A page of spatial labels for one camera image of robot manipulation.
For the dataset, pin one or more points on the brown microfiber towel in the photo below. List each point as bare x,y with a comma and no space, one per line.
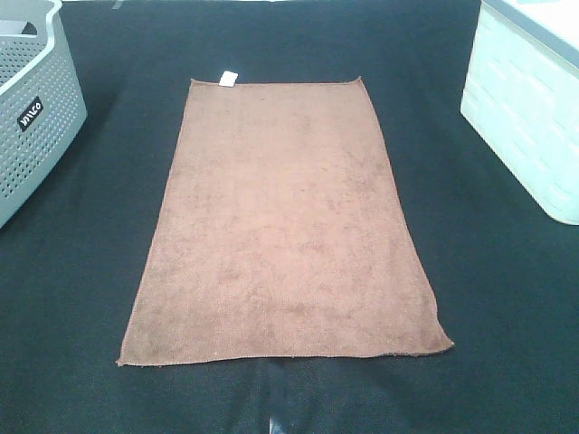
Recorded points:
280,234

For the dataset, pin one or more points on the black fabric table cover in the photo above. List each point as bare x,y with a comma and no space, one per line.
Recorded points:
505,275

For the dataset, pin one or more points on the pale green plastic bin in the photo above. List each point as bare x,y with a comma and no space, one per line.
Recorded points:
521,96

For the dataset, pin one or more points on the grey perforated plastic basket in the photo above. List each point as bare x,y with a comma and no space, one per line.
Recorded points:
42,107

